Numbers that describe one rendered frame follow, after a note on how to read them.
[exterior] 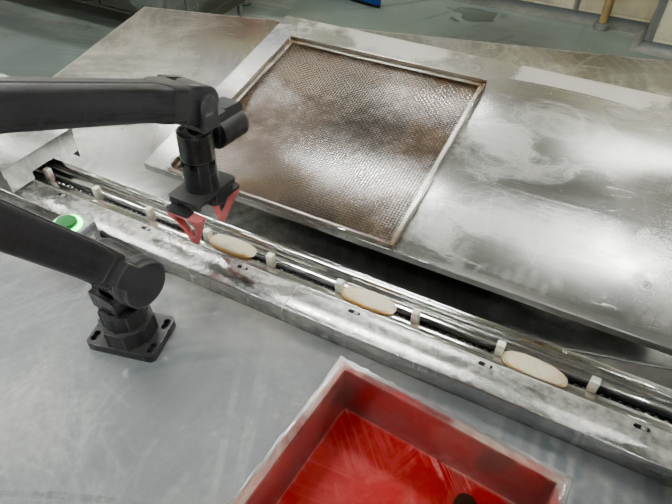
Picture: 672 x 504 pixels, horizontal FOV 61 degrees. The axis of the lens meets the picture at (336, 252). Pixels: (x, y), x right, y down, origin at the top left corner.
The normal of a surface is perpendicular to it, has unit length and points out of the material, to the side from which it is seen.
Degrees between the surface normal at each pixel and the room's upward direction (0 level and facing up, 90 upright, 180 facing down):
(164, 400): 0
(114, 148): 0
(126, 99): 87
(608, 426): 0
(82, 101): 87
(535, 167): 10
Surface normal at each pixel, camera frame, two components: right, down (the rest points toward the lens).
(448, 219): -0.08, -0.60
